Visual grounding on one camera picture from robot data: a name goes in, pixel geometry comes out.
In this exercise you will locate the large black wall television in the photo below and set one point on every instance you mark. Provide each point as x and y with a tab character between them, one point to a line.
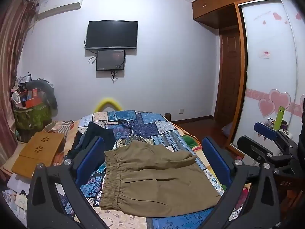
112	34

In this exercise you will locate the striped orange cloth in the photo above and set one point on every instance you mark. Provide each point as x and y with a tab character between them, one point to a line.
59	126

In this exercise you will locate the small black wall monitor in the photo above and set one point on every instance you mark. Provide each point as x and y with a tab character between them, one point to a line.
110	60

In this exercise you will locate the small brown box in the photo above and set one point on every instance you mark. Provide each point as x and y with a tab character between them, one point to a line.
168	116

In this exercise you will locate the striped pink curtain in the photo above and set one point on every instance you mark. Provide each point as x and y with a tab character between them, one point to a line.
12	52

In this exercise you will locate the olive green pants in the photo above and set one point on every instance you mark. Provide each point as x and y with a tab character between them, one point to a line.
154	171

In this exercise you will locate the white paper pile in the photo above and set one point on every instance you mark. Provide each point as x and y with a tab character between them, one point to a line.
17	183

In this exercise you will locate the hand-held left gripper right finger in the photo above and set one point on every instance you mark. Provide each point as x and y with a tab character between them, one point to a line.
216	157

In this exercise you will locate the white air conditioner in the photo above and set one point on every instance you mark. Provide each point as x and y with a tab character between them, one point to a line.
59	4

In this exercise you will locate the white heart-print sliding door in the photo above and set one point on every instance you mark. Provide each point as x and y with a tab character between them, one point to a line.
269	76

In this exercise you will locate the green water bottle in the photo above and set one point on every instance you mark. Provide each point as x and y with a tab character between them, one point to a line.
279	119

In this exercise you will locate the yellow foam tube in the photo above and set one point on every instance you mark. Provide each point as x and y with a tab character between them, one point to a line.
107	105

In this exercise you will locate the green patterned laundry bag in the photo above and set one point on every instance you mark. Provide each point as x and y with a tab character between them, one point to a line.
31	119

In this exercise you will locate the wooden wardrobe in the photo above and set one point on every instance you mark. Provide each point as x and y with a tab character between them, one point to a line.
214	4

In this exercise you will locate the blue patchwork blanket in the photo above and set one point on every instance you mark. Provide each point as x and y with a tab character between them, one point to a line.
147	126

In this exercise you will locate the orange box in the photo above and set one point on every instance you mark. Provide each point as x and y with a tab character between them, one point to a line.
33	100

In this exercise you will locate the white wall socket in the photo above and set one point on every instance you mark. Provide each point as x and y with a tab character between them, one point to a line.
181	110

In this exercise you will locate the brown wooden door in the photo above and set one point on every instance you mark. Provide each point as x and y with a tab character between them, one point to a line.
228	76

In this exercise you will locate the dark navy garment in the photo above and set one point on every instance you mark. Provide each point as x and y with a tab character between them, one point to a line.
95	133

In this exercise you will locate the white door label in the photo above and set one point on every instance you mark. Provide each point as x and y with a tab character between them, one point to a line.
265	54

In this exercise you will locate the wooden lap desk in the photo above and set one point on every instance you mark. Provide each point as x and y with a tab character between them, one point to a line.
39	152

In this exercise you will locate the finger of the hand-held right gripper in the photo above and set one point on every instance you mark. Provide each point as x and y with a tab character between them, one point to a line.
264	130
250	145

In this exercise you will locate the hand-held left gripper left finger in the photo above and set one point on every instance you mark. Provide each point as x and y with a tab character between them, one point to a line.
91	157

